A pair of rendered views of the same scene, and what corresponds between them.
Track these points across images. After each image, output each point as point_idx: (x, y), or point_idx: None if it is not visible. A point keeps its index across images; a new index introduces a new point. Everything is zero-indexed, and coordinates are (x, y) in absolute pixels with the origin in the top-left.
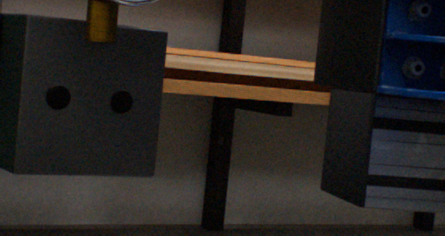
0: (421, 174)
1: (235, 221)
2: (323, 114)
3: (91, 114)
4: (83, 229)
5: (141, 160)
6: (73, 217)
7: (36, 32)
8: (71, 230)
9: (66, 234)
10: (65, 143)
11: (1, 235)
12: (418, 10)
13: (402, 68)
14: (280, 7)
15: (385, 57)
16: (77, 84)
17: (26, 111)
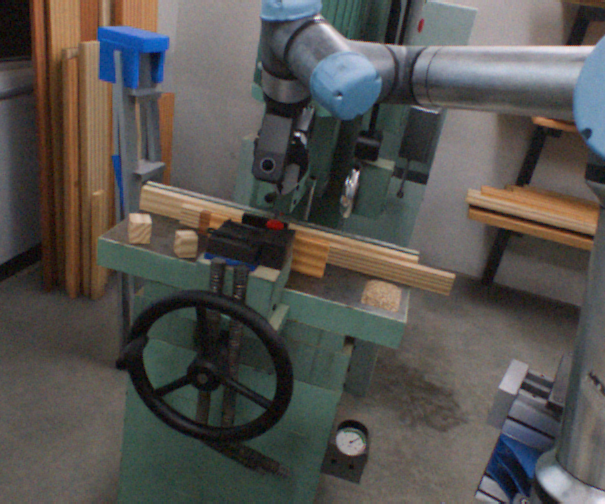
0: (500, 498)
1: None
2: None
3: (342, 466)
4: (576, 308)
5: (355, 480)
6: (572, 299)
7: (330, 446)
8: (567, 306)
9: (561, 310)
10: (334, 470)
11: (522, 299)
12: (506, 450)
13: (498, 464)
14: None
15: (492, 457)
16: (339, 459)
17: (325, 461)
